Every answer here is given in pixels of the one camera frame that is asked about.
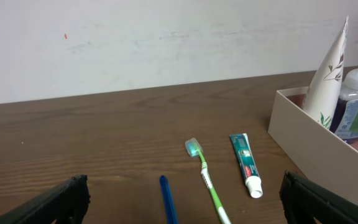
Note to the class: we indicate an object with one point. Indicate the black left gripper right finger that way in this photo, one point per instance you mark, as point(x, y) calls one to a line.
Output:
point(307, 202)

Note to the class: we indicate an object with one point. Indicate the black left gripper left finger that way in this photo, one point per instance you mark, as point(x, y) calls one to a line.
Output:
point(67, 202)

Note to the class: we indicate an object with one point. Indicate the white box pink interior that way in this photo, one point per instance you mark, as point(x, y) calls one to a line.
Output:
point(324, 158)

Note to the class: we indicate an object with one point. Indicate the teal toothpaste tube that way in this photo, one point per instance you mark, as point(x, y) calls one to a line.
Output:
point(247, 164)

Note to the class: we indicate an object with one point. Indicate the blue disposable razor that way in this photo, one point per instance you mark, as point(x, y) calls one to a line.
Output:
point(169, 205)

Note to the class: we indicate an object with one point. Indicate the white cream shampoo tube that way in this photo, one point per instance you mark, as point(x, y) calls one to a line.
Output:
point(322, 94)

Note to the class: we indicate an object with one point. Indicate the green white toothbrush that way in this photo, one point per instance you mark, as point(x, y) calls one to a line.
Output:
point(194, 149)

